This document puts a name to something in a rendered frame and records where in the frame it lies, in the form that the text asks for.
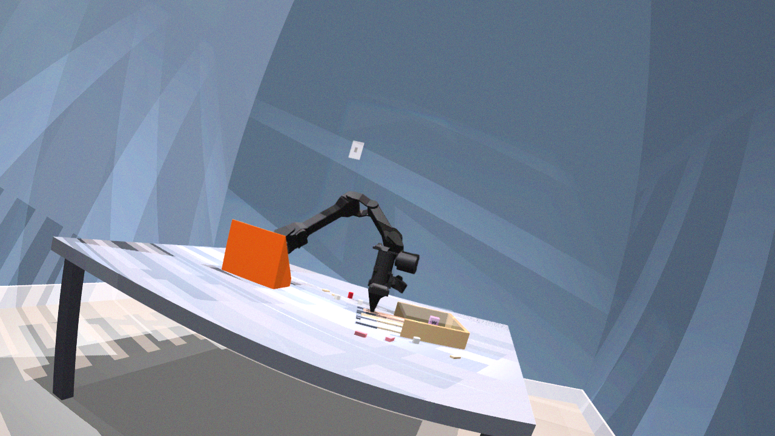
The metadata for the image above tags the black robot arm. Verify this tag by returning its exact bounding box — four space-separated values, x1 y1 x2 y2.
274 191 420 293

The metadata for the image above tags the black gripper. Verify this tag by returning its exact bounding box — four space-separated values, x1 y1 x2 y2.
368 264 392 312

